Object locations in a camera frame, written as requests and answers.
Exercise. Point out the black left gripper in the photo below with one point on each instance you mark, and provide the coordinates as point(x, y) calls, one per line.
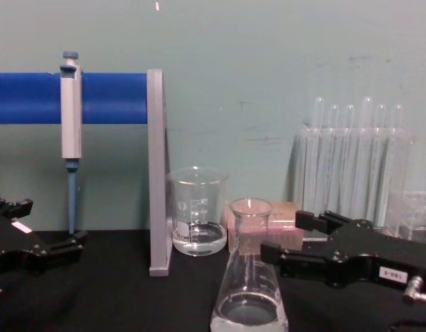
point(10, 242)

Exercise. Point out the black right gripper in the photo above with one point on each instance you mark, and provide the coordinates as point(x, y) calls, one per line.
point(368, 252)

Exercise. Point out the pink tip box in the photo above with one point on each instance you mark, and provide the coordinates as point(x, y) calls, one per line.
point(285, 228)

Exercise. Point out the glass conical flask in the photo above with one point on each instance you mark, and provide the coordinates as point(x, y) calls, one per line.
point(249, 276)

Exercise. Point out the clear test tube rack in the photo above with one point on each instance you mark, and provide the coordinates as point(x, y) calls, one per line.
point(351, 166)

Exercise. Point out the glass beaker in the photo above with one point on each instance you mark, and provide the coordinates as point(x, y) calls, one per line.
point(197, 214)

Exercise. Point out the clear plastic box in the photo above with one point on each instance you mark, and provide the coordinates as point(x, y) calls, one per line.
point(413, 214)

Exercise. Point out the grey and blue pipette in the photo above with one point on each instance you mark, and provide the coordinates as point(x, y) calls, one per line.
point(71, 117)

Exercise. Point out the black table cloth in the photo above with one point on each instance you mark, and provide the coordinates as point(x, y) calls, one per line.
point(130, 304)

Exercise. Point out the blue stand crossbar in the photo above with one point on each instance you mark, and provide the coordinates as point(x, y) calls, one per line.
point(26, 98)

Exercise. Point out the tall clear test tube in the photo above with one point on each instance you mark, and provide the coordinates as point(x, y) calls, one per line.
point(319, 114)
point(367, 114)

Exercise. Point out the grey stand upright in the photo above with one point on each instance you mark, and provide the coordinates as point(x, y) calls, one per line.
point(157, 173)

